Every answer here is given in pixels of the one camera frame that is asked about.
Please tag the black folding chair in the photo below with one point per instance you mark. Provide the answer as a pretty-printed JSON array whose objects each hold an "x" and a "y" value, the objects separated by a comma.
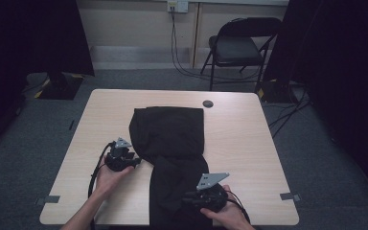
[{"x": 236, "y": 48}]

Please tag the person's right hand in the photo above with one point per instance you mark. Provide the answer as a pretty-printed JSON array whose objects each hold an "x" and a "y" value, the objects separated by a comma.
[{"x": 228, "y": 215}]

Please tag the tall black curtain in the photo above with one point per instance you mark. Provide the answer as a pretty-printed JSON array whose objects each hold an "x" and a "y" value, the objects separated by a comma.
[{"x": 341, "y": 80}]

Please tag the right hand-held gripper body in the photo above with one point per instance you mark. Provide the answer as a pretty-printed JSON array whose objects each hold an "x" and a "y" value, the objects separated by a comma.
[{"x": 214, "y": 198}]

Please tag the grey round table grommet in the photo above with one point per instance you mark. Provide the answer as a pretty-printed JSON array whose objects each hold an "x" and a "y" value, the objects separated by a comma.
[{"x": 208, "y": 103}]

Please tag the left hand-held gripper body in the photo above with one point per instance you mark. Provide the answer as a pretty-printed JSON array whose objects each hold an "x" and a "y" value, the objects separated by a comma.
[{"x": 118, "y": 158}]

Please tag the wide black curtain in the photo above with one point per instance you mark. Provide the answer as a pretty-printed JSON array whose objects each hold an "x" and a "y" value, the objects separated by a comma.
[{"x": 28, "y": 48}]

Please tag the person's left hand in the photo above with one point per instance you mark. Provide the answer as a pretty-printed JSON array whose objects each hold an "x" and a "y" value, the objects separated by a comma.
[{"x": 110, "y": 180}]

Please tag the black pants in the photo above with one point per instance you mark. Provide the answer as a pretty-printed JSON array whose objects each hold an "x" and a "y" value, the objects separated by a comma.
[{"x": 172, "y": 147}]

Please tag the white wall socket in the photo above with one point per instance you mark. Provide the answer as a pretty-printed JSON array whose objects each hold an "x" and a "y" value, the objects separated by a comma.
[{"x": 178, "y": 5}]

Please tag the grey tape strip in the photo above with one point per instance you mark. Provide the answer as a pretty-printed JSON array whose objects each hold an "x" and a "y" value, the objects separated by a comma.
[
  {"x": 48, "y": 199},
  {"x": 290, "y": 196}
]

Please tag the black stand base yellow tape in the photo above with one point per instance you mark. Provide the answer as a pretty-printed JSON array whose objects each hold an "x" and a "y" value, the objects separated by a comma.
[
  {"x": 274, "y": 92},
  {"x": 60, "y": 87}
]

